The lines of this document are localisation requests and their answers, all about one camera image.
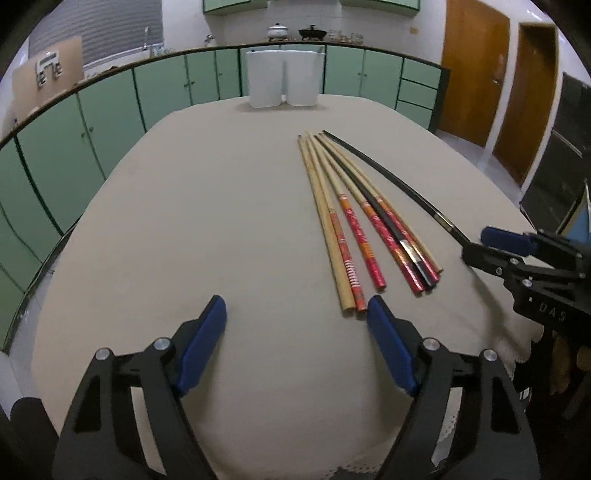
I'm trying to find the plain bamboo chopstick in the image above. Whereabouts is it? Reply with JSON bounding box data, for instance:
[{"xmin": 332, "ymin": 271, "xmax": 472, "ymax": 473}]
[{"xmin": 298, "ymin": 133, "xmax": 356, "ymax": 319}]

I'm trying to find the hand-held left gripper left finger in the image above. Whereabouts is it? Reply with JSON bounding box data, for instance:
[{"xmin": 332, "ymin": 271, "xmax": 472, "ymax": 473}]
[{"xmin": 52, "ymin": 295, "xmax": 228, "ymax": 480}]

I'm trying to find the white utensil container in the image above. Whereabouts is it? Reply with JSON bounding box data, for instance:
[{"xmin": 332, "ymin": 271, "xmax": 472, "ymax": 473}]
[
  {"xmin": 283, "ymin": 49, "xmax": 325, "ymax": 108},
  {"xmin": 245, "ymin": 50, "xmax": 286, "ymax": 110}
]

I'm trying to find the red patterned white-striped chopstick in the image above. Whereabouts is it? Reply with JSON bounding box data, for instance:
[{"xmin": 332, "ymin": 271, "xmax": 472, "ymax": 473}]
[{"xmin": 305, "ymin": 131, "xmax": 369, "ymax": 313}]

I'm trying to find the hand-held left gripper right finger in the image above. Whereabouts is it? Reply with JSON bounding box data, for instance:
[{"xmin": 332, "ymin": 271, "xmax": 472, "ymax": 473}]
[{"xmin": 366, "ymin": 295, "xmax": 541, "ymax": 480}]

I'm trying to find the black appliance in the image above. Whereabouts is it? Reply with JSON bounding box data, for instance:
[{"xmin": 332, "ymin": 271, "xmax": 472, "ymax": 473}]
[{"xmin": 519, "ymin": 71, "xmax": 591, "ymax": 232}]

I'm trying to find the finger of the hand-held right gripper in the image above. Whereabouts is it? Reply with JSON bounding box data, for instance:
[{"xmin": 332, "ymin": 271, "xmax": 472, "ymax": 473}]
[
  {"xmin": 481, "ymin": 226, "xmax": 576, "ymax": 260},
  {"xmin": 461, "ymin": 242, "xmax": 578, "ymax": 285}
]

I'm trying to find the grey window blind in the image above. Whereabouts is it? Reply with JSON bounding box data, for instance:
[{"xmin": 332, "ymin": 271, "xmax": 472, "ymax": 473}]
[{"xmin": 27, "ymin": 0, "xmax": 165, "ymax": 71}]

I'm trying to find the wooden door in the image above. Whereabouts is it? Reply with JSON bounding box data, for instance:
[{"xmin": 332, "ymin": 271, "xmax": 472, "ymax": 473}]
[
  {"xmin": 436, "ymin": 0, "xmax": 511, "ymax": 149},
  {"xmin": 491, "ymin": 23, "xmax": 560, "ymax": 186}
]

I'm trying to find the dark rounded object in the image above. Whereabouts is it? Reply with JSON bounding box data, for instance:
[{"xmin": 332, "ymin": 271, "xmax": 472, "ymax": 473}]
[{"xmin": 8, "ymin": 396, "xmax": 59, "ymax": 480}]

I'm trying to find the green upper cabinet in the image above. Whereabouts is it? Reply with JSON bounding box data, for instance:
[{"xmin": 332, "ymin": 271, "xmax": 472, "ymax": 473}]
[
  {"xmin": 202, "ymin": 0, "xmax": 269, "ymax": 15},
  {"xmin": 341, "ymin": 0, "xmax": 421, "ymax": 13}
]

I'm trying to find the cardboard board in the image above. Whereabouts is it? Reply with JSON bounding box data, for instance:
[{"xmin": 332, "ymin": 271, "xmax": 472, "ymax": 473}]
[{"xmin": 11, "ymin": 35, "xmax": 86, "ymax": 121}]

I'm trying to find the red patterned wooden chopstick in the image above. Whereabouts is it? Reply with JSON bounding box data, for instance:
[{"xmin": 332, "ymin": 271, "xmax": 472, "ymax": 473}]
[
  {"xmin": 308, "ymin": 131, "xmax": 387, "ymax": 293},
  {"xmin": 316, "ymin": 133, "xmax": 426, "ymax": 296},
  {"xmin": 323, "ymin": 134, "xmax": 444, "ymax": 274}
]

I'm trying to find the beige tablecloth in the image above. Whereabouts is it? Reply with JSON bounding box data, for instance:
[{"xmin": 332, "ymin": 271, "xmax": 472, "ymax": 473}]
[{"xmin": 30, "ymin": 92, "xmax": 551, "ymax": 480}]

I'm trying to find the person's right hand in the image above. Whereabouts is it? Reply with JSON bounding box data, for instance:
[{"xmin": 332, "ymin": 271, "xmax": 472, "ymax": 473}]
[{"xmin": 551, "ymin": 334, "xmax": 591, "ymax": 403}]

